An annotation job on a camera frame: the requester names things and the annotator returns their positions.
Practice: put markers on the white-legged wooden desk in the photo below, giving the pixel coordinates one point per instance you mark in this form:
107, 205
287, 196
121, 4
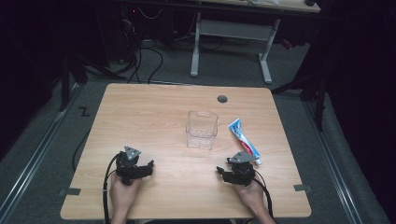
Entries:
232, 29

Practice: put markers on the clear plastic container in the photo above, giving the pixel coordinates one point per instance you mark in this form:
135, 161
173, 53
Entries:
201, 130

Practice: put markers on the person's right hand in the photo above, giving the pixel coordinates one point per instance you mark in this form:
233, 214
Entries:
251, 196

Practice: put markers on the black metal stand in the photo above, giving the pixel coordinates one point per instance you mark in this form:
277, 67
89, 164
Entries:
65, 84
319, 102

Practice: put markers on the grey round table grommet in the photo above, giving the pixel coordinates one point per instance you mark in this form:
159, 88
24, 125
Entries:
222, 99

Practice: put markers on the grey tape strip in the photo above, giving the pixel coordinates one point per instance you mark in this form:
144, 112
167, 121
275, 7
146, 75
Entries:
70, 191
302, 187

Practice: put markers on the person's left hand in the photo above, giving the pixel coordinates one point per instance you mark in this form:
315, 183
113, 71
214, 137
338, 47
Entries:
122, 194

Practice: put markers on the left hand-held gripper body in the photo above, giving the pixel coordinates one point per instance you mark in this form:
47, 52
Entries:
128, 164

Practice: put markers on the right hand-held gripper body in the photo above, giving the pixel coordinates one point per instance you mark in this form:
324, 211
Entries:
241, 169

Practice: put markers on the white blue toothpaste tube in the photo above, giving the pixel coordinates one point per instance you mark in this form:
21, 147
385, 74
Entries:
244, 141

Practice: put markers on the grey metal floor rail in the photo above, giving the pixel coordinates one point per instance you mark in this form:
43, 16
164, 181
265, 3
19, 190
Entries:
334, 165
37, 157

